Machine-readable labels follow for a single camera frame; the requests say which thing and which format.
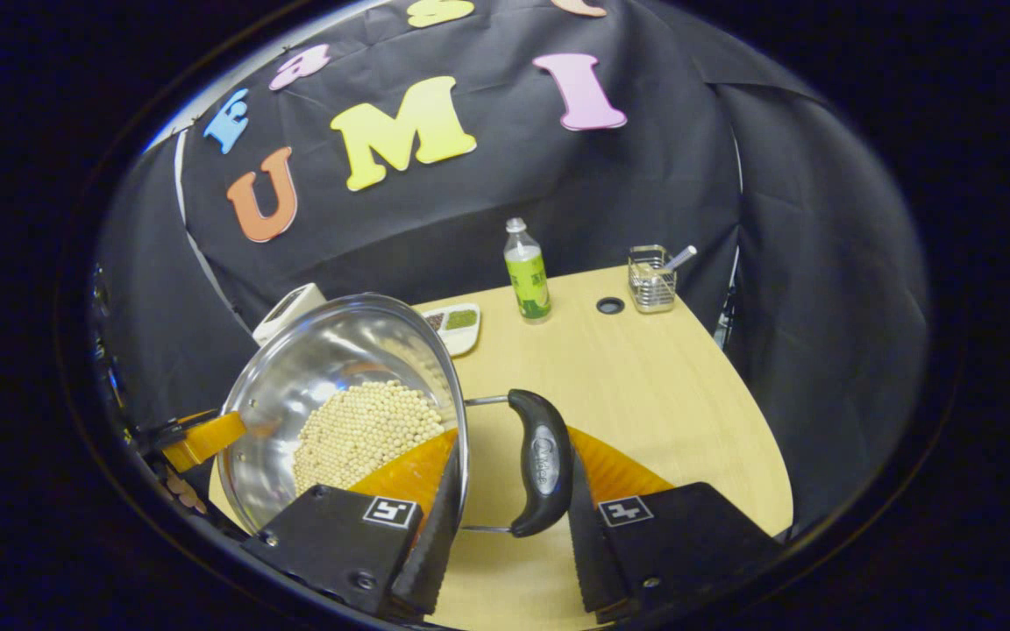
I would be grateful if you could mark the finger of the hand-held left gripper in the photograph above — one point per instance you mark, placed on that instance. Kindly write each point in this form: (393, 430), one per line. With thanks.
(207, 438)

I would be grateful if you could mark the white divided dish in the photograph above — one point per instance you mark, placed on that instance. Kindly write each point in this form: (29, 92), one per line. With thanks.
(457, 324)

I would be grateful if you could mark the stainless steel pot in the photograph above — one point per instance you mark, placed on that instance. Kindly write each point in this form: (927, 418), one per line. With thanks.
(330, 350)

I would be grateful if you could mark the metal spoon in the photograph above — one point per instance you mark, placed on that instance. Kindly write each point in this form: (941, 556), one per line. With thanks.
(680, 257)

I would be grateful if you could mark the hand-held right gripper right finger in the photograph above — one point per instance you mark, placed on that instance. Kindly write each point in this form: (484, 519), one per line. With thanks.
(588, 561)

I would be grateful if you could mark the pile of soybeans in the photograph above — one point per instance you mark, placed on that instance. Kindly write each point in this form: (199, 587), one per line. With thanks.
(365, 429)

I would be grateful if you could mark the green drink bottle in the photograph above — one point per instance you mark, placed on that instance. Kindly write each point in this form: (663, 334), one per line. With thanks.
(529, 280)

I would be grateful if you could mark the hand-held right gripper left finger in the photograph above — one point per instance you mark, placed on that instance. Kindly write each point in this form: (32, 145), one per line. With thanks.
(439, 543)

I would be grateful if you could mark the white toaster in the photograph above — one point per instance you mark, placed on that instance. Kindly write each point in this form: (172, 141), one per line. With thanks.
(290, 307)

